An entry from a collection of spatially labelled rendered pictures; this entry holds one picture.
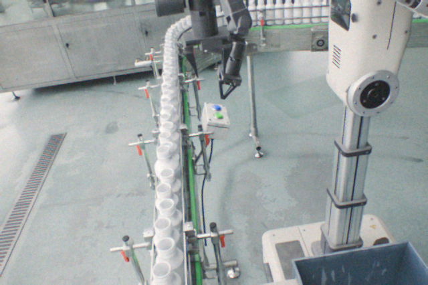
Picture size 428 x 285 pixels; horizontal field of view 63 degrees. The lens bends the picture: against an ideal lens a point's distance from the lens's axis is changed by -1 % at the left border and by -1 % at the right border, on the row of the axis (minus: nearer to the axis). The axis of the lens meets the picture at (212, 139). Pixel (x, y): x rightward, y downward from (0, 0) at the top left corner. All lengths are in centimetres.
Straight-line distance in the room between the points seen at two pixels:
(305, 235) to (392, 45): 113
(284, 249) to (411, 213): 97
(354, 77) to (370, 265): 54
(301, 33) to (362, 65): 142
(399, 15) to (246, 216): 164
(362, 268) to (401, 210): 148
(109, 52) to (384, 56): 361
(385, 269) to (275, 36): 178
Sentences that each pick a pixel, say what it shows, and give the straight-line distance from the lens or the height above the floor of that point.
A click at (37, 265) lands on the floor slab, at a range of 257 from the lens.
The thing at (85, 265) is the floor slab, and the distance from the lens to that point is 240.
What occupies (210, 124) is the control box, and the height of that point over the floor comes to 111.
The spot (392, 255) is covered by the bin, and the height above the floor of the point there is 90.
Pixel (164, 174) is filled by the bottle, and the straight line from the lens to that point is 95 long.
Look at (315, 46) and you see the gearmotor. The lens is 242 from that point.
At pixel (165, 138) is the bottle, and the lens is 107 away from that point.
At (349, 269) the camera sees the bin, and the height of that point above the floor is 87.
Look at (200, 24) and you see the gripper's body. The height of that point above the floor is 152.
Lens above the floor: 173
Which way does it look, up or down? 34 degrees down
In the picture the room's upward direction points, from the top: 8 degrees counter-clockwise
